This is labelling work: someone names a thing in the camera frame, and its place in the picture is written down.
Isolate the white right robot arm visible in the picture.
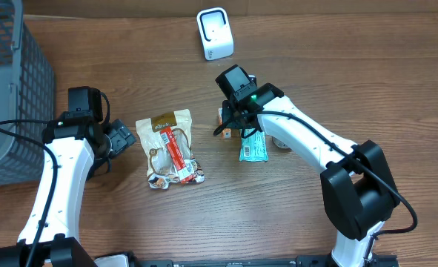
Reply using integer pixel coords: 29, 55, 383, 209
218, 81, 403, 266

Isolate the orange small packet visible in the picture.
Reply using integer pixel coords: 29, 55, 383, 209
217, 107, 233, 139

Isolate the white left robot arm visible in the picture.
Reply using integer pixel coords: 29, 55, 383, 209
0, 117, 139, 266

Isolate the grey plastic mesh basket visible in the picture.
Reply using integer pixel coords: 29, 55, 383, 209
0, 0, 56, 185

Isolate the teal wet wipes packet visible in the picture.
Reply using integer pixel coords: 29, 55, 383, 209
239, 129, 268, 162

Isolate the green lid jar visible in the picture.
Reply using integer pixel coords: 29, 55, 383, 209
272, 137, 289, 149

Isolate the beige snack bag red label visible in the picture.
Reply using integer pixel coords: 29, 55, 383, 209
136, 109, 205, 189

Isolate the white barcode scanner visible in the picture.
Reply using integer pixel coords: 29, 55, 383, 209
196, 7, 234, 61

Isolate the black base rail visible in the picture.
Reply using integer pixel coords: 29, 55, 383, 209
92, 251, 401, 267

